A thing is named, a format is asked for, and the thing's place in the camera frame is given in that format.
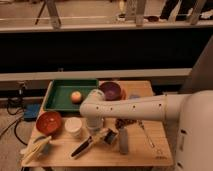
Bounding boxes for black handled brush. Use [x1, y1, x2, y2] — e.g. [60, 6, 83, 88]
[71, 128, 117, 157]

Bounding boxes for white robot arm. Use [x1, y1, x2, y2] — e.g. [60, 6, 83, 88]
[79, 89, 213, 171]

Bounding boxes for grey sharpening block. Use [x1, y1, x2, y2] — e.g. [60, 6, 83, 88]
[119, 128, 129, 155]

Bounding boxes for bunch of dark grapes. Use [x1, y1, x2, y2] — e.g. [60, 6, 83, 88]
[115, 119, 136, 129]

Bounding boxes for wooden table board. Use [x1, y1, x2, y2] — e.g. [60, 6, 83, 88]
[21, 80, 174, 168]

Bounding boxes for white plastic cup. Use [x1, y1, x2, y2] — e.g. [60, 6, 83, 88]
[65, 117, 82, 137]

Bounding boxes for peach apple fruit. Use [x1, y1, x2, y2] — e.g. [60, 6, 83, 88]
[70, 91, 82, 103]

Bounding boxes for purple bowl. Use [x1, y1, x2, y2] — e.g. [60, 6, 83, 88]
[99, 82, 122, 101]

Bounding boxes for orange carrot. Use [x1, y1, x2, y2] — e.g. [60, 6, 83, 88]
[121, 89, 126, 100]

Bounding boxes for red wooden bowl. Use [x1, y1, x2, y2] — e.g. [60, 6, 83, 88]
[36, 111, 62, 135]

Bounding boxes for blue sponge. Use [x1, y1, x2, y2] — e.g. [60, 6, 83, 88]
[129, 94, 140, 99]

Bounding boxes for blue box on floor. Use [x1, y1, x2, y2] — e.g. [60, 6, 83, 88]
[24, 104, 41, 121]

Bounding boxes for black cables on floor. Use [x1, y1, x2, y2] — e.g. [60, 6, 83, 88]
[0, 87, 28, 146]

